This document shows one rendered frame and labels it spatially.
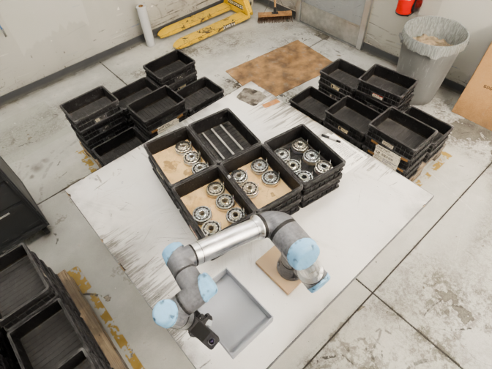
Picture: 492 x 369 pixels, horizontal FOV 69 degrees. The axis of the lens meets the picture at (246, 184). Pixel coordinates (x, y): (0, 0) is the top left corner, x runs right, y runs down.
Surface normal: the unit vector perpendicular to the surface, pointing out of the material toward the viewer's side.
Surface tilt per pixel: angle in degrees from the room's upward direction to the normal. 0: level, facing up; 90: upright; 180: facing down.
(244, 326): 1
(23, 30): 90
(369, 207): 0
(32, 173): 0
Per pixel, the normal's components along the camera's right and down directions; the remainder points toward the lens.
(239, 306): -0.03, -0.64
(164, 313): -0.25, -0.43
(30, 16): 0.67, 0.56
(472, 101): -0.71, 0.35
